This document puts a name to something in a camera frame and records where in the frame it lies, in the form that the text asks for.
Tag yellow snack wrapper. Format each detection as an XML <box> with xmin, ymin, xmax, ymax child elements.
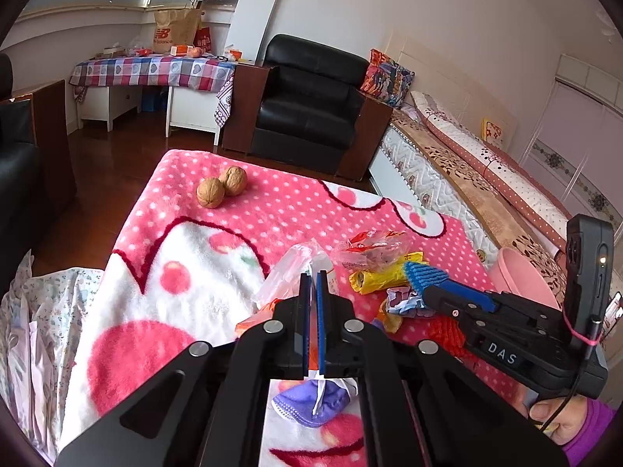
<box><xmin>349</xmin><ymin>251</ymin><xmax>424</xmax><ymax>295</ymax></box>

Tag colourful patterned pillow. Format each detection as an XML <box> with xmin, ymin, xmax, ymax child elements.
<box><xmin>360</xmin><ymin>49</ymin><xmax>416</xmax><ymax>108</ymax></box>

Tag walnut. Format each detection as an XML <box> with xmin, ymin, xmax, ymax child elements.
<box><xmin>196</xmin><ymin>177</ymin><xmax>225</xmax><ymax>209</ymax></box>
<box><xmin>218</xmin><ymin>166</ymin><xmax>248</xmax><ymax>197</ymax></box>

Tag person's right forearm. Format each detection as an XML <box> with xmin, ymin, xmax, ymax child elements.
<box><xmin>560</xmin><ymin>396</ymin><xmax>620</xmax><ymax>467</ymax></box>

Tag clear plastic wrapper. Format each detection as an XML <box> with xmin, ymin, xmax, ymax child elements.
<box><xmin>250</xmin><ymin>241</ymin><xmax>341</xmax><ymax>317</ymax></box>

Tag yellow pillow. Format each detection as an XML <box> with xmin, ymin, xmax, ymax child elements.
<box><xmin>481</xmin><ymin>117</ymin><xmax>504</xmax><ymax>147</ymax></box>

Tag floral cloth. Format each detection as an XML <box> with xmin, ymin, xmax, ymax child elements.
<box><xmin>0</xmin><ymin>248</ymin><xmax>105</xmax><ymax>465</ymax></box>

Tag wooden side table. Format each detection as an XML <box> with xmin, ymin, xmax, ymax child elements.
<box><xmin>0</xmin><ymin>79</ymin><xmax>79</xmax><ymax>215</ymax></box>

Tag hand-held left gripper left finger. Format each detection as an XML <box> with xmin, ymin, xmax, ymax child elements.
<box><xmin>55</xmin><ymin>272</ymin><xmax>313</xmax><ymax>467</ymax></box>

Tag cream headboard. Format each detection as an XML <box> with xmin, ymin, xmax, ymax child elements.
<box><xmin>389</xmin><ymin>34</ymin><xmax>519</xmax><ymax>151</ymax></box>

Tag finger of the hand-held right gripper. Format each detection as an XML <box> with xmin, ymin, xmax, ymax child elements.
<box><xmin>421</xmin><ymin>285</ymin><xmax>492</xmax><ymax>332</ymax></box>
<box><xmin>403</xmin><ymin>260</ymin><xmax>500</xmax><ymax>313</ymax></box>

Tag red printed snack wrapper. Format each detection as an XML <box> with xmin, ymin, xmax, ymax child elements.
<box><xmin>333</xmin><ymin>230</ymin><xmax>412</xmax><ymax>273</ymax></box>

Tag blue item under desk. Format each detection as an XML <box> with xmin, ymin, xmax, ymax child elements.
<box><xmin>141</xmin><ymin>88</ymin><xmax>169</xmax><ymax>112</ymax></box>

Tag pink plastic bin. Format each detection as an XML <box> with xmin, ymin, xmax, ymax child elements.
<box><xmin>488</xmin><ymin>246</ymin><xmax>568</xmax><ymax>309</ymax></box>

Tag brown paper bag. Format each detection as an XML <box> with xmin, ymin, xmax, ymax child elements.
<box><xmin>153</xmin><ymin>8</ymin><xmax>202</xmax><ymax>54</ymax></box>

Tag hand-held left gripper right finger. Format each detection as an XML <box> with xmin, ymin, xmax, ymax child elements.
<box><xmin>316</xmin><ymin>271</ymin><xmax>570</xmax><ymax>467</ymax></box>

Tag purple face mask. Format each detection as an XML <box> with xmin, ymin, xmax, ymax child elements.
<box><xmin>273</xmin><ymin>379</ymin><xmax>358</xmax><ymax>430</ymax></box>

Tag purple white candy wrapper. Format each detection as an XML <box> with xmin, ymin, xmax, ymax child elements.
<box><xmin>386</xmin><ymin>286</ymin><xmax>429</xmax><ymax>319</ymax></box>

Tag person's right hand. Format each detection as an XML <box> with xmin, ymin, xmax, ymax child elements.
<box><xmin>528</xmin><ymin>393</ymin><xmax>593</xmax><ymax>446</ymax></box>

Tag pink dotted fleece blanket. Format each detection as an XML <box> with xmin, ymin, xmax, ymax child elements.
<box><xmin>58</xmin><ymin>148</ymin><xmax>517</xmax><ymax>467</ymax></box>

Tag white wardrobe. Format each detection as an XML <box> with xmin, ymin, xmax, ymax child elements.
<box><xmin>518</xmin><ymin>53</ymin><xmax>623</xmax><ymax>244</ymax></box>

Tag red mesh bag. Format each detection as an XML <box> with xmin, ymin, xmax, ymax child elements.
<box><xmin>426</xmin><ymin>314</ymin><xmax>470</xmax><ymax>358</ymax></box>

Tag black cable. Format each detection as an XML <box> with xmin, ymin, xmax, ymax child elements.
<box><xmin>538</xmin><ymin>318</ymin><xmax>602</xmax><ymax>431</ymax></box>

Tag black leather sofa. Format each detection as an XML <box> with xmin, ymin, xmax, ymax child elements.
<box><xmin>0</xmin><ymin>53</ymin><xmax>42</xmax><ymax>293</ymax></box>

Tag rolled pink dotted quilt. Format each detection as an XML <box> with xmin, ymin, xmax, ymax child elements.
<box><xmin>411</xmin><ymin>90</ymin><xmax>575</xmax><ymax>251</ymax></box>

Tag black leather armchair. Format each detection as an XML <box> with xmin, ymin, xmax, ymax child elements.
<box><xmin>221</xmin><ymin>34</ymin><xmax>394</xmax><ymax>181</ymax></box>

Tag brown leaf-pattern blanket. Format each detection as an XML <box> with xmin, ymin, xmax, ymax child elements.
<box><xmin>389</xmin><ymin>107</ymin><xmax>568</xmax><ymax>302</ymax></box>

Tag white desk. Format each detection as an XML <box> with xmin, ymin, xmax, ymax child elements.
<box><xmin>75</xmin><ymin>85</ymin><xmax>222</xmax><ymax>147</ymax></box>

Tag checkered tablecloth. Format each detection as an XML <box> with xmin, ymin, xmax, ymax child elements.
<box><xmin>69</xmin><ymin>53</ymin><xmax>237</xmax><ymax>130</ymax></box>

